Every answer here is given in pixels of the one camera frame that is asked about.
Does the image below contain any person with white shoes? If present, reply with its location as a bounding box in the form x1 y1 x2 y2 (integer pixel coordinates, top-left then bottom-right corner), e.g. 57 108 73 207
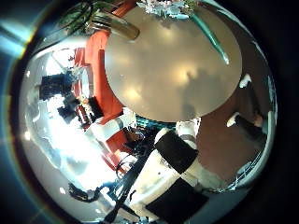
225 73 278 147

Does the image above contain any teal table base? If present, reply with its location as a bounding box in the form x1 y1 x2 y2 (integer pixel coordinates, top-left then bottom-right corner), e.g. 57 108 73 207
135 116 178 131

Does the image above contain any orange sofa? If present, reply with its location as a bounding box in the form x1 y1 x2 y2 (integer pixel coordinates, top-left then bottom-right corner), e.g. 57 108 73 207
73 0 139 175

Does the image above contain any green leafy potted plant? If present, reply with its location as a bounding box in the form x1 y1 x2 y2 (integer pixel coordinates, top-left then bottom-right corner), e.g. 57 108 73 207
57 0 125 35

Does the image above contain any thick black cable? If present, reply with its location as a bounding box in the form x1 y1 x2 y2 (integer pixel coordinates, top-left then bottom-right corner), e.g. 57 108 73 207
104 148 157 224

